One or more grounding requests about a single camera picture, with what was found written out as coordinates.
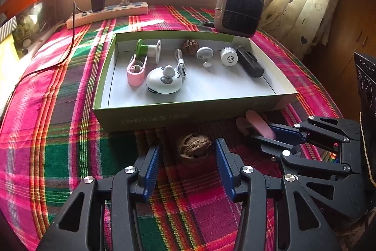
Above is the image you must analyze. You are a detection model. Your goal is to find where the white plug in strip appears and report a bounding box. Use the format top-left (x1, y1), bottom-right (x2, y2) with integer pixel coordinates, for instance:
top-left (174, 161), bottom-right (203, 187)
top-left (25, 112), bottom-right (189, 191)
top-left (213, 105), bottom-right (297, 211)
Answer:
top-left (120, 0), bottom-right (132, 6)

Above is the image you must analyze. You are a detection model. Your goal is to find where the white oval mouse device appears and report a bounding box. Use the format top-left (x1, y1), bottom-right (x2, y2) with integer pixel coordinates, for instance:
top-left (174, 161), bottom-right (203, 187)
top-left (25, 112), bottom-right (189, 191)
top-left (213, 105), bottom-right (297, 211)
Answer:
top-left (146, 65), bottom-right (183, 94)

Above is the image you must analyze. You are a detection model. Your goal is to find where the green white spool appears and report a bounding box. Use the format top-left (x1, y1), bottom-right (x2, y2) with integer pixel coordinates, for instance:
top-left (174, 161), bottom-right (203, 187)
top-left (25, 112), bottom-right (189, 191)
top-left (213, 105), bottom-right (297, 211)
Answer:
top-left (136, 39), bottom-right (162, 64)

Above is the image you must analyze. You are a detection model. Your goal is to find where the white ball knob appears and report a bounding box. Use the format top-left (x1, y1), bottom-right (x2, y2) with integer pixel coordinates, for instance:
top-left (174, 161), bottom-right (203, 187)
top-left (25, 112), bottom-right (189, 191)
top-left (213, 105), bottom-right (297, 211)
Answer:
top-left (196, 47), bottom-right (213, 68)

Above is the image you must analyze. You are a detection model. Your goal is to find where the white round cap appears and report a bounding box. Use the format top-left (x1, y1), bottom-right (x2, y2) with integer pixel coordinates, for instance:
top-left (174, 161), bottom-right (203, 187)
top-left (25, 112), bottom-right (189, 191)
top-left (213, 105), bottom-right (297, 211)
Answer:
top-left (220, 47), bottom-right (238, 67)

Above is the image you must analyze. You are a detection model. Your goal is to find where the striped box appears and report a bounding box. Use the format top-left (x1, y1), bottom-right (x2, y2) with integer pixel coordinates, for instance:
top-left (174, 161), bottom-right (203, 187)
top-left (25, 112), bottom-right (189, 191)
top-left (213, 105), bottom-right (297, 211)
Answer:
top-left (0, 16), bottom-right (17, 43)

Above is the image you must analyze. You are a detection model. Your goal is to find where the black charger adapter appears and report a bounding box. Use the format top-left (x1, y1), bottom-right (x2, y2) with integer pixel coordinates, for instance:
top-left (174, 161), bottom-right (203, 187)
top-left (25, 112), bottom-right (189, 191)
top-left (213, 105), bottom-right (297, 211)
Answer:
top-left (90, 0), bottom-right (105, 12)

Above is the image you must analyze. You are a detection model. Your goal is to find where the white usb cable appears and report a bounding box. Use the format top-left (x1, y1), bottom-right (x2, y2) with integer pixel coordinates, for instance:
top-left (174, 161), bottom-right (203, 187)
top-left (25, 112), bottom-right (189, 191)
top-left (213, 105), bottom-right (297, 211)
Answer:
top-left (174, 48), bottom-right (187, 79)

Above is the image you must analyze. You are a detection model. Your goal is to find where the brown walnut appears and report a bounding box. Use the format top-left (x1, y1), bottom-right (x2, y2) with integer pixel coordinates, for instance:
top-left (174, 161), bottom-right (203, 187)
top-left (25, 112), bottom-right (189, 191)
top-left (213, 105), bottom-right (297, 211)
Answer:
top-left (178, 134), bottom-right (212, 161)
top-left (181, 40), bottom-right (200, 56)

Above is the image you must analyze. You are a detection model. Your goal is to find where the pink clip holder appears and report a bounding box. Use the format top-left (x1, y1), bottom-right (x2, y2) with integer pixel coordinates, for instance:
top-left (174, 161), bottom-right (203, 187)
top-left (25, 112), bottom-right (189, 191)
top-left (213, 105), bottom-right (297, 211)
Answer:
top-left (126, 54), bottom-right (148, 87)

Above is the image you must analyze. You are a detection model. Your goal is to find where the grey black small heater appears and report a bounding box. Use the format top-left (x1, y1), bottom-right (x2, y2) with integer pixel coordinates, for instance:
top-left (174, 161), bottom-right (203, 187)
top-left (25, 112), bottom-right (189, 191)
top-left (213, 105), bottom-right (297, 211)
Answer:
top-left (203, 0), bottom-right (264, 38)

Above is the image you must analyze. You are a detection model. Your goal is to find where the yellow box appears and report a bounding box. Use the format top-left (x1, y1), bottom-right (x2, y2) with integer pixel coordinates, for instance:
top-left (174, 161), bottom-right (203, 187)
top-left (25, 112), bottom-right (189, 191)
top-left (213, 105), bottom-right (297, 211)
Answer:
top-left (0, 34), bottom-right (20, 113)

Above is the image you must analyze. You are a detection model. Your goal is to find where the black charger cable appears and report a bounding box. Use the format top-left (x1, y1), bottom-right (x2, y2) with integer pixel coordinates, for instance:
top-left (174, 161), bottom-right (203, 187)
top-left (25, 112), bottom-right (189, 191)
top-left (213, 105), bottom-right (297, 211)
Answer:
top-left (0, 0), bottom-right (112, 117)

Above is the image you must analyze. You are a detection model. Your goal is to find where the black rectangular device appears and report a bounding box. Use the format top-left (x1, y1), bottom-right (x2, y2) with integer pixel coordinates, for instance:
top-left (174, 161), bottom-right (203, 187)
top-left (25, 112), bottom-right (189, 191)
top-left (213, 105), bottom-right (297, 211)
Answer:
top-left (236, 47), bottom-right (264, 78)

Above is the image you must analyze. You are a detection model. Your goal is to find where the white green cardboard box tray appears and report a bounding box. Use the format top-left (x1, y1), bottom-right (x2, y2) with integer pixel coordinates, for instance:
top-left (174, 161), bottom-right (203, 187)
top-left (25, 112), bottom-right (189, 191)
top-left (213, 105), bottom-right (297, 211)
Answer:
top-left (93, 31), bottom-right (297, 132)

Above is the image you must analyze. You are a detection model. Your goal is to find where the white power strip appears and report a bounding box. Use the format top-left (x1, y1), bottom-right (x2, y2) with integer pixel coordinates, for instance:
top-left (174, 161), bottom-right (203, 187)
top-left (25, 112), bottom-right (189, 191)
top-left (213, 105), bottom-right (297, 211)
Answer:
top-left (66, 2), bottom-right (149, 29)

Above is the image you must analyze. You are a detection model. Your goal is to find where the pink shoehorn piece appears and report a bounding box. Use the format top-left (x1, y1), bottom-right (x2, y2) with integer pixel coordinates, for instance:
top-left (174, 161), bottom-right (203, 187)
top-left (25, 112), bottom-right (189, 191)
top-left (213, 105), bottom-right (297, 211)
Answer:
top-left (235, 110), bottom-right (277, 139)

